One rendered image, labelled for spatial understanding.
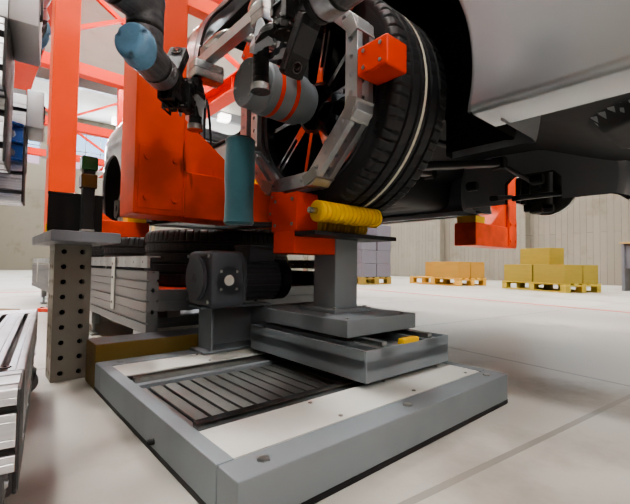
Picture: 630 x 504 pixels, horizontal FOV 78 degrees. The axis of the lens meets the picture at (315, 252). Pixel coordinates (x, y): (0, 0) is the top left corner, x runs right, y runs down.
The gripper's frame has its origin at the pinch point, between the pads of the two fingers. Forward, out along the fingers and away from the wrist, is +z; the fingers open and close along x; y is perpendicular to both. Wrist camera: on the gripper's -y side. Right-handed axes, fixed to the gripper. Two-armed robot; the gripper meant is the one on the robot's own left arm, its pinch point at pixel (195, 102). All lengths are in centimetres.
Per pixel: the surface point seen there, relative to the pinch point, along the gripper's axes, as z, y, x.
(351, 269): 14, 47, 46
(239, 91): -6.0, -0.5, 14.3
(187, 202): 20.9, 25.7, -9.9
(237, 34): -12.7, -12.2, 15.2
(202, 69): -1.3, -9.0, 2.2
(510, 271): 596, 51, 343
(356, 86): -16.8, 3.3, 45.4
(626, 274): 601, 52, 541
